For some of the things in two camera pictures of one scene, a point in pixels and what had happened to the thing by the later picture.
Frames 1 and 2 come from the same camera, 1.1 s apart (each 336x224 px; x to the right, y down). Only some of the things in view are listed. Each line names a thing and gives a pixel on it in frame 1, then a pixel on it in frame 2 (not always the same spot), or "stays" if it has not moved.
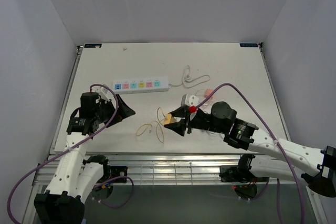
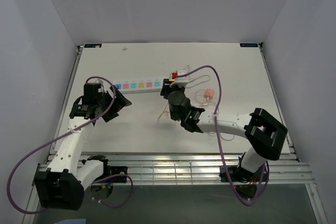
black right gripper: (179, 127) -> (166, 88)
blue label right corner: (248, 45) stays
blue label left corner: (93, 45) stays
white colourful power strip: (125, 86) stays
